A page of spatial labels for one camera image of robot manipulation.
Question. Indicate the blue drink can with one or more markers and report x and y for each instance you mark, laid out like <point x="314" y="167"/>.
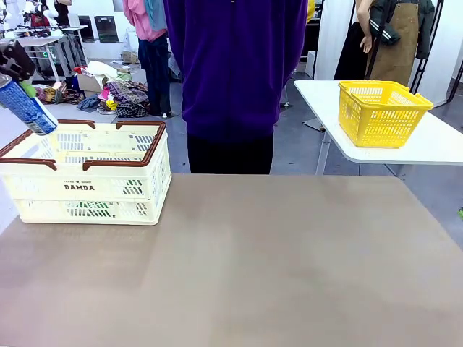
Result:
<point x="29" y="108"/>

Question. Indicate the cream basket with brown rim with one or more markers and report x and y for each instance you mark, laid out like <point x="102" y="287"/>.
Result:
<point x="72" y="173"/>

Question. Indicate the yellow plastic basket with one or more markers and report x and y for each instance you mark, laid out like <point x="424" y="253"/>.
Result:
<point x="383" y="115"/>

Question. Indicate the grey background desk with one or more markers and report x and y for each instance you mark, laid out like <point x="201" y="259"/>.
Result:
<point x="54" y="47"/>

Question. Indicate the cardboard box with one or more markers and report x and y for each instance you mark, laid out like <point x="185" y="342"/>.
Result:
<point x="88" y="82"/>

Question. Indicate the white side table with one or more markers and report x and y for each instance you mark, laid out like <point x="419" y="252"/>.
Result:
<point x="434" y="144"/>

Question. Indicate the pile of colourful clothes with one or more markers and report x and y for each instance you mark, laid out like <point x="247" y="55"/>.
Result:
<point x="119" y="94"/>

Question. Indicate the person in pink top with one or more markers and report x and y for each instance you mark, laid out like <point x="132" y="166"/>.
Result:
<point x="152" y="43"/>

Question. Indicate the figure in brown apron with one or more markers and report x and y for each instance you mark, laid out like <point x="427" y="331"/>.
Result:
<point x="394" y="39"/>

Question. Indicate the person in purple sweater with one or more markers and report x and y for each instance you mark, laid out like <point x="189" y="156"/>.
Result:
<point x="231" y="72"/>

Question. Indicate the black wall panel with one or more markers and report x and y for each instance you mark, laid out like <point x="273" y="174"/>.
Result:
<point x="86" y="29"/>
<point x="107" y="29"/>

